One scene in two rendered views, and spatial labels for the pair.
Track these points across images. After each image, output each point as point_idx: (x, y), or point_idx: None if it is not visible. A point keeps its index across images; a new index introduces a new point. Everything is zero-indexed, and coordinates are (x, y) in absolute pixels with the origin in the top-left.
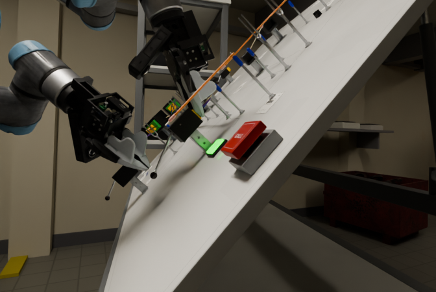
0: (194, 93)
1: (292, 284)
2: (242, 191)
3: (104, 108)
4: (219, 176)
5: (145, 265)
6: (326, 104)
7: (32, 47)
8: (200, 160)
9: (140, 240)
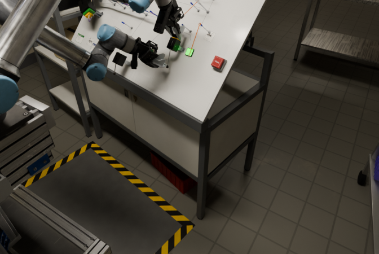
0: (193, 43)
1: None
2: (221, 75)
3: (153, 51)
4: (205, 68)
5: (193, 96)
6: (237, 52)
7: (111, 30)
8: (180, 55)
9: (175, 90)
